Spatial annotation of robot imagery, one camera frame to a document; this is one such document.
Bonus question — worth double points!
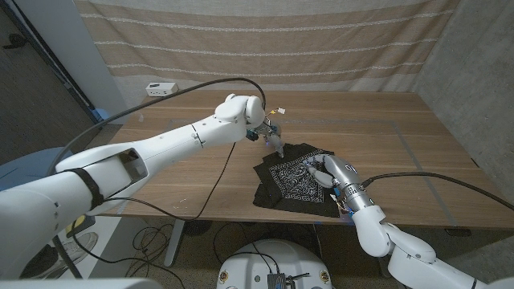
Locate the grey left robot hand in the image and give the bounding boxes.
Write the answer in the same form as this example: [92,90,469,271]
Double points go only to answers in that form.
[251,120,286,159]

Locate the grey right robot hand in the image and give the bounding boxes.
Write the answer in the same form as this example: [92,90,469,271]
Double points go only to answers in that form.
[304,153,373,212]

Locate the black paisley bandana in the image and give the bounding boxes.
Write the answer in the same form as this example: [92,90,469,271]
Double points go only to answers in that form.
[252,142,342,219]

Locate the beige striped backdrop cloth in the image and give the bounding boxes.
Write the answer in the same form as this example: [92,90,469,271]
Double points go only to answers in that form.
[73,0,461,92]

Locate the dark round floor object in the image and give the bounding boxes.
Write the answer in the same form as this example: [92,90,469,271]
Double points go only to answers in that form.
[184,219,213,237]

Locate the small white box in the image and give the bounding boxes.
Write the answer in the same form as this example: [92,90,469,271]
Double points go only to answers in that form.
[145,82,179,98]

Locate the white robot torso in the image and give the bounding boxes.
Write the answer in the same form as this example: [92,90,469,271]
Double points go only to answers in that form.
[216,238,333,289]

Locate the small grey torso module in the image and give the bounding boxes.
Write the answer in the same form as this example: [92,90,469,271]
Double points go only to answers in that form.
[267,272,311,289]

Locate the white table leg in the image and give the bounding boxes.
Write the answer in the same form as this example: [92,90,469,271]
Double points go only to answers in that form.
[163,218,186,268]

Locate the white sneaker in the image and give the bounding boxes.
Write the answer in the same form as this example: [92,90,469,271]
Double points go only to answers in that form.
[19,231,99,280]

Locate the dark grey door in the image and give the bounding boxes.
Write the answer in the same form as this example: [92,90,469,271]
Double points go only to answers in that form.
[0,0,106,165]

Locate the blue bin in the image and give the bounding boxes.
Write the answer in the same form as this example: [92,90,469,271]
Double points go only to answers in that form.
[0,146,81,192]

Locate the white connector with wires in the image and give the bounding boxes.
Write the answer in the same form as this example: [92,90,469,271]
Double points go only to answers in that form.
[264,107,288,122]

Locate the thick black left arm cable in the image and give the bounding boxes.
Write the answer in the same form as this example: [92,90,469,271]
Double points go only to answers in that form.
[47,77,267,177]

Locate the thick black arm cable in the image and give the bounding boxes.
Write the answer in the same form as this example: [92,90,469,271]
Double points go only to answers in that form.
[361,171,514,213]
[47,77,267,177]

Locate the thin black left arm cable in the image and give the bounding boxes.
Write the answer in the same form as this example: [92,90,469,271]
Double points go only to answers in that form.
[71,141,238,289]

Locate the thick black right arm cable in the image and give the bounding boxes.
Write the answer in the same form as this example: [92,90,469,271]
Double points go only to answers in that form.
[361,171,514,213]

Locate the black torso cable loop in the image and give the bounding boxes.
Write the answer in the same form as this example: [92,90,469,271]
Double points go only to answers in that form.
[212,222,282,278]

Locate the black door handle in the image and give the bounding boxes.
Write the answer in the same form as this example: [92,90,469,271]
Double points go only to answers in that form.
[2,33,27,50]

